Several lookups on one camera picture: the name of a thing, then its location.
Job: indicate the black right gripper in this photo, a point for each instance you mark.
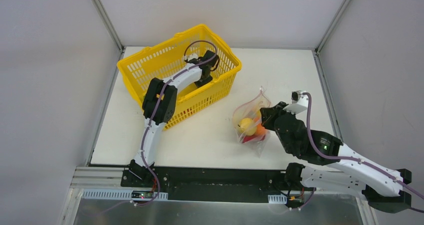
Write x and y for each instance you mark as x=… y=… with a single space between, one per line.
x=269 y=116

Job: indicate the white slotted cable duct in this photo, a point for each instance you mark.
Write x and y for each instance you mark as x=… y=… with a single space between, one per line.
x=117 y=194

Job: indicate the yellow plastic basket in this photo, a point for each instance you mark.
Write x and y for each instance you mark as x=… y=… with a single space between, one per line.
x=167 y=58

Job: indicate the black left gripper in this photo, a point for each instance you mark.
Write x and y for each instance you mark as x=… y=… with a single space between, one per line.
x=203 y=81

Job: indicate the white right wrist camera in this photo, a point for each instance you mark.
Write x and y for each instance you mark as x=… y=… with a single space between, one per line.
x=299 y=103

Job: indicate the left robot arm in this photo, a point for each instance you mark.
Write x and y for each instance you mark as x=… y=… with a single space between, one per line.
x=159 y=106

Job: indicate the clear zip top bag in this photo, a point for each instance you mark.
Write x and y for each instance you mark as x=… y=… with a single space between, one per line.
x=250 y=109

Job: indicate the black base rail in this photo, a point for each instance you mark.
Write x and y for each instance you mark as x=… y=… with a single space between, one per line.
x=211 y=184

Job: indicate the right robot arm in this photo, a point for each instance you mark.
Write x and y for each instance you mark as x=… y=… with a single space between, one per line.
x=336 y=166

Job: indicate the red chili pepper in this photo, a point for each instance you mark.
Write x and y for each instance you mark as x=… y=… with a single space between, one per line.
x=253 y=139

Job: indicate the pale yellow round fruit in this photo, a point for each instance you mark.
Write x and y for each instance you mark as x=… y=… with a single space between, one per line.
x=247 y=126

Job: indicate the orange tangerine with leaf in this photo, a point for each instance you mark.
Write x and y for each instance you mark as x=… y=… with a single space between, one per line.
x=260 y=131

